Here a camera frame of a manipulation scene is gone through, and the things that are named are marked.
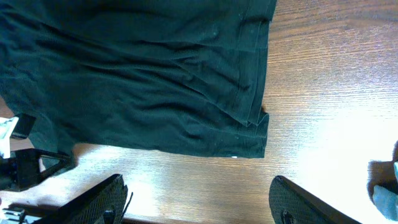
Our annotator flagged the black t-shirt white logo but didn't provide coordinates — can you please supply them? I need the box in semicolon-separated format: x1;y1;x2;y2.
1;0;277;158

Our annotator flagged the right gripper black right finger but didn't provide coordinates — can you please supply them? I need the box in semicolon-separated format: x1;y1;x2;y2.
269;175;359;224

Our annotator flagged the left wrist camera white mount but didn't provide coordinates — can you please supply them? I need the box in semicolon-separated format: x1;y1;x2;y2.
0;116;19;159

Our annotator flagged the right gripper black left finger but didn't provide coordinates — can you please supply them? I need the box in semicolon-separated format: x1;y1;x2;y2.
34;174;128;224

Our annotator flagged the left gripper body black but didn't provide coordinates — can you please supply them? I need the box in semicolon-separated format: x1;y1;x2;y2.
1;113;70;192

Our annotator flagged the light grey-blue t-shirt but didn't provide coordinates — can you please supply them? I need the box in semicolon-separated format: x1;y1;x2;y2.
372;161;397;222

